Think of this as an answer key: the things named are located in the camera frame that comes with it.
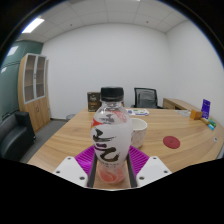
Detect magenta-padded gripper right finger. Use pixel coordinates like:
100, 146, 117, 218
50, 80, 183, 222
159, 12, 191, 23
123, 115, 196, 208
128, 144, 173, 188

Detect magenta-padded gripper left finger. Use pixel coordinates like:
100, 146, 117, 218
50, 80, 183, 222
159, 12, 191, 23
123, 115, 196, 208
53, 144, 99, 188

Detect white-labelled pink drink bottle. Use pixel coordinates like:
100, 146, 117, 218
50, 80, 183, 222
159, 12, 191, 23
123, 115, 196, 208
90, 86, 134, 185

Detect flat round red coaster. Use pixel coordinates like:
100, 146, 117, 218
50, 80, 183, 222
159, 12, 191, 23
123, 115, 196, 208
162, 135, 181, 150

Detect white speckled cup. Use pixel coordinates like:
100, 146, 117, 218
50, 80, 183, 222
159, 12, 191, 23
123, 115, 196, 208
130, 117, 148, 149

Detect white printed leaflet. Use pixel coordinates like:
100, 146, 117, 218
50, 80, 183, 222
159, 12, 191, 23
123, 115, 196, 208
125, 107, 150, 117

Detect round patterned grey pad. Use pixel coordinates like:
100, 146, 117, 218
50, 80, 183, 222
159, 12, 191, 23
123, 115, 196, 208
176, 109, 192, 118

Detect black leather sofa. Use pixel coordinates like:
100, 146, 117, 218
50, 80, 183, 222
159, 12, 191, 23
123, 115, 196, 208
0, 111, 37, 161

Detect wooden glass-door shelf cabinet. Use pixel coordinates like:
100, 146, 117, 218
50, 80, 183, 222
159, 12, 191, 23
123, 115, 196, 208
17, 53, 52, 134

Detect wooden side desk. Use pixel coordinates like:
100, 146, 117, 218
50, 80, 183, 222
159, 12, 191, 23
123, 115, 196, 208
162, 97, 201, 112

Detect dark brown printed box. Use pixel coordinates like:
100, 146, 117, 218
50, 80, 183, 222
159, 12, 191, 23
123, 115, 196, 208
87, 91, 102, 113

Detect black mesh office chair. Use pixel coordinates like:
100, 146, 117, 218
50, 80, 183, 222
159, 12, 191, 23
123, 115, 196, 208
130, 87, 164, 110

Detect green packet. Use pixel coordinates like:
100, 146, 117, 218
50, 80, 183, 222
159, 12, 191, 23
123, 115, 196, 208
206, 118, 218, 130

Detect purple standing card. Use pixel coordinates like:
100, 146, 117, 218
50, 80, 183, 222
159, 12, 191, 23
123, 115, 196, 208
201, 98, 212, 120

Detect rectangular ceiling light panel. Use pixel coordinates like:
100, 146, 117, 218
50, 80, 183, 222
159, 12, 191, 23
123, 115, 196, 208
21, 17, 45, 34

